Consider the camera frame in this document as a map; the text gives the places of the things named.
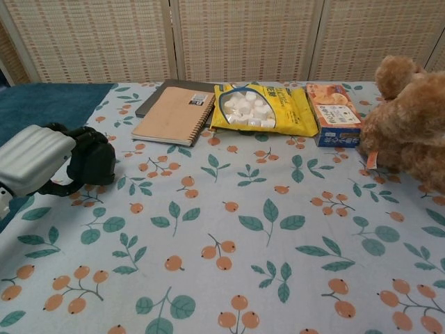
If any orange biscuit box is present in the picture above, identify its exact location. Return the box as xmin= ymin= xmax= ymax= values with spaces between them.
xmin=305 ymin=82 xmax=364 ymax=149

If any brown spiral notebook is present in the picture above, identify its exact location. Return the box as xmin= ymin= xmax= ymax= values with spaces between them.
xmin=131 ymin=86 xmax=217 ymax=148

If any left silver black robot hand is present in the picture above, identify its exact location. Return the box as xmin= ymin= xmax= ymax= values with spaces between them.
xmin=0 ymin=122 xmax=109 ymax=198

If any grey closed laptop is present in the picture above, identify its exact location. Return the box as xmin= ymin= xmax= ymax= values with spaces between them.
xmin=134 ymin=79 xmax=224 ymax=128

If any floral patterned tablecloth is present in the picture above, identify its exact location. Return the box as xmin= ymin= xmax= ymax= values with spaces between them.
xmin=0 ymin=80 xmax=445 ymax=334

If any yellow marshmallow bag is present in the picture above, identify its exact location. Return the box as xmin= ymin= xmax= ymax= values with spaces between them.
xmin=209 ymin=82 xmax=321 ymax=137

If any woven bamboo folding screen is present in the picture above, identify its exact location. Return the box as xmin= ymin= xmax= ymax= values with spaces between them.
xmin=0 ymin=0 xmax=445 ymax=87

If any teal table cover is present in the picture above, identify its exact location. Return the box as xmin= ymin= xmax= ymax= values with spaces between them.
xmin=0 ymin=82 xmax=120 ymax=234

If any brown teddy bear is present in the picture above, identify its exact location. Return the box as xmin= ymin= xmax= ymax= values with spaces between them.
xmin=357 ymin=55 xmax=445 ymax=195

